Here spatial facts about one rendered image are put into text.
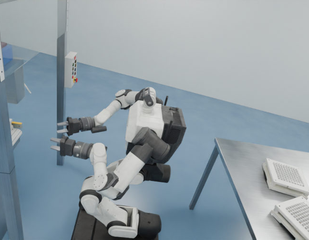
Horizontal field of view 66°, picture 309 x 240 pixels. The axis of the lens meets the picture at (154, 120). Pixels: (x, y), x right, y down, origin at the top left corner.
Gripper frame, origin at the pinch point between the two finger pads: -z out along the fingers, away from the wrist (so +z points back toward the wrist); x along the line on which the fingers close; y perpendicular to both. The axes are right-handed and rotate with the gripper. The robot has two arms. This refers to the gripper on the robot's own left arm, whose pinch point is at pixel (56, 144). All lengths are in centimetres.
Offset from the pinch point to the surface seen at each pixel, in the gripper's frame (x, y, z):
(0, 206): 66, 1, -39
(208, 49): 7, 357, 119
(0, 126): -17.0, -16.3, -17.9
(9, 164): 6.6, -15.0, -16.8
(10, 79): -26.8, 9.7, -29.0
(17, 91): -19.5, 11.9, -26.9
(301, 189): 6, 19, 149
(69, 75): -4, 80, -27
